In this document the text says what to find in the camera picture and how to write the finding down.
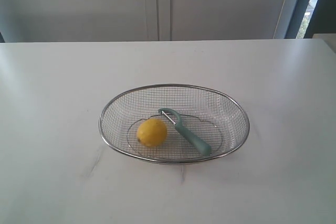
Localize yellow lemon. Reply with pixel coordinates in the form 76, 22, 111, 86
136, 118, 167, 147

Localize teal handled peeler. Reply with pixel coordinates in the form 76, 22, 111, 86
158, 108, 212, 156

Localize white cabinet doors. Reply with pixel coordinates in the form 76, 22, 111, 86
1, 0, 285, 42

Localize oval wire mesh basket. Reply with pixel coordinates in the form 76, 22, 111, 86
99, 84, 250, 165

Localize dark window frame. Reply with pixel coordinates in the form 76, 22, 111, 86
285, 0, 335, 39

